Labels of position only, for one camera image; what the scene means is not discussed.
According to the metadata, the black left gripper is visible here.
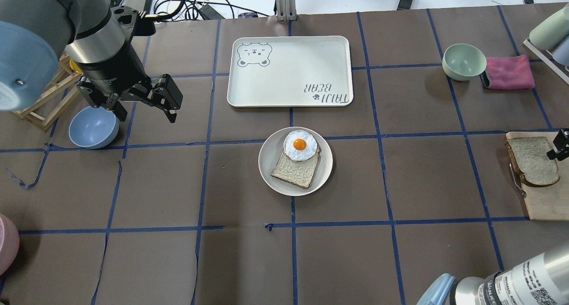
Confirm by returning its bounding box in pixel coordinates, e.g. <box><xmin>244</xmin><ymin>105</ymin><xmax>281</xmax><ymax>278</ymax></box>
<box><xmin>77</xmin><ymin>42</ymin><xmax>183</xmax><ymax>124</ymax></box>

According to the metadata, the bread slice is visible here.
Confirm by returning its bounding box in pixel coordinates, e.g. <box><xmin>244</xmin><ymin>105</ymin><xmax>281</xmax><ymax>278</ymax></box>
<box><xmin>505</xmin><ymin>136</ymin><xmax>561</xmax><ymax>187</ymax></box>
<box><xmin>270</xmin><ymin>147</ymin><xmax>321</xmax><ymax>189</ymax></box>

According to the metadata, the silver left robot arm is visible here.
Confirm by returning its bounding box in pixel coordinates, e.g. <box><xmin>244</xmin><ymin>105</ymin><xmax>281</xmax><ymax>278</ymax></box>
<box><xmin>0</xmin><ymin>0</ymin><xmax>183</xmax><ymax>123</ymax></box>

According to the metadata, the white round plate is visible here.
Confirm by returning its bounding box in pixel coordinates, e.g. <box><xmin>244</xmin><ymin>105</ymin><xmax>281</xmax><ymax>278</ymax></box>
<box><xmin>258</xmin><ymin>126</ymin><xmax>334</xmax><ymax>196</ymax></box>

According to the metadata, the bread slice on plate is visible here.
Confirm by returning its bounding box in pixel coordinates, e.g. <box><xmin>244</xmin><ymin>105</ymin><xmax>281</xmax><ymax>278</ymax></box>
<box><xmin>270</xmin><ymin>147</ymin><xmax>321</xmax><ymax>189</ymax></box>

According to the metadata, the wooden cutting board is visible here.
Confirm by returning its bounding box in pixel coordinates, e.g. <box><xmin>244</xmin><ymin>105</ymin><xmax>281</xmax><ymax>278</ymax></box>
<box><xmin>509</xmin><ymin>150</ymin><xmax>569</xmax><ymax>221</ymax></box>

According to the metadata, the blue bowl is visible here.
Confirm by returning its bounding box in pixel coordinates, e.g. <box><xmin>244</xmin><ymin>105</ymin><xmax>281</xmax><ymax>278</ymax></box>
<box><xmin>68</xmin><ymin>107</ymin><xmax>120</xmax><ymax>149</ymax></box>

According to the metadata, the yellow mug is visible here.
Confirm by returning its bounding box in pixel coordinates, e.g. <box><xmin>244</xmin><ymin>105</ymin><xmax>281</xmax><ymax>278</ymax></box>
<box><xmin>69</xmin><ymin>59</ymin><xmax>83</xmax><ymax>75</ymax></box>

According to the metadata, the wooden mug rack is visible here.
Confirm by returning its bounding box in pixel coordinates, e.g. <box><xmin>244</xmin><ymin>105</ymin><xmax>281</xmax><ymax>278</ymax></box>
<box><xmin>12</xmin><ymin>52</ymin><xmax>82</xmax><ymax>132</ymax></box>

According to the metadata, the pink cloth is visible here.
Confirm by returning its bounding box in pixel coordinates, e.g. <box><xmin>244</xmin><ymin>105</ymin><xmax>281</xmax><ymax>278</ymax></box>
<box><xmin>480</xmin><ymin>55</ymin><xmax>535</xmax><ymax>90</ymax></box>

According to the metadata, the blue cup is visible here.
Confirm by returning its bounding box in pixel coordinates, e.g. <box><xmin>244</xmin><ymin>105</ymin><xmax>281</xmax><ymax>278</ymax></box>
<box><xmin>552</xmin><ymin>36</ymin><xmax>569</xmax><ymax>67</ymax></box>

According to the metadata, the green cup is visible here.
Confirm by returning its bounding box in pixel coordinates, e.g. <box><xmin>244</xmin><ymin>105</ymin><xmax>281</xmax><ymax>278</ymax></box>
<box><xmin>529</xmin><ymin>5</ymin><xmax>569</xmax><ymax>50</ymax></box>

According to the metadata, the cream bear serving tray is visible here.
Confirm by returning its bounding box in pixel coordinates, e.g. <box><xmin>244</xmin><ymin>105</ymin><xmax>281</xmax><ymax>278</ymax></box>
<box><xmin>226</xmin><ymin>36</ymin><xmax>354</xmax><ymax>107</ymax></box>

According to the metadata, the light green bowl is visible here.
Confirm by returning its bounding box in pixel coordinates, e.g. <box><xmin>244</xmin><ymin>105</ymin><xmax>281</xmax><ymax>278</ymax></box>
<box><xmin>442</xmin><ymin>44</ymin><xmax>487</xmax><ymax>81</ymax></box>

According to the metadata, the fake fried egg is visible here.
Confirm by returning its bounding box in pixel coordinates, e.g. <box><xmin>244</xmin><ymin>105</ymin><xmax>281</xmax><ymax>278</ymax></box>
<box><xmin>283</xmin><ymin>129</ymin><xmax>319</xmax><ymax>162</ymax></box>

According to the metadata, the pink bowl with ice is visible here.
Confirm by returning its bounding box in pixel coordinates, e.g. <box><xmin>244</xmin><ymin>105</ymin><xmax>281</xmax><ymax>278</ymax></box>
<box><xmin>0</xmin><ymin>214</ymin><xmax>20</xmax><ymax>275</ymax></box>

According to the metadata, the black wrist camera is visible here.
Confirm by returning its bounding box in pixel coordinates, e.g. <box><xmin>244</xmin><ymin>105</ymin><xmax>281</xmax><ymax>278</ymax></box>
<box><xmin>108</xmin><ymin>0</ymin><xmax>156</xmax><ymax>41</ymax></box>

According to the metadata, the white wire cup rack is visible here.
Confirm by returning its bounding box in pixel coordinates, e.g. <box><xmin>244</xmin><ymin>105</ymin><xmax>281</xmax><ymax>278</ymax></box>
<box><xmin>524</xmin><ymin>38</ymin><xmax>569</xmax><ymax>85</ymax></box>

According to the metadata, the aluminium frame post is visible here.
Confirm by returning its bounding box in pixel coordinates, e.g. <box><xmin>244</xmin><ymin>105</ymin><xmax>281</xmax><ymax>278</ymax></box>
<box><xmin>276</xmin><ymin>0</ymin><xmax>297</xmax><ymax>22</ymax></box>

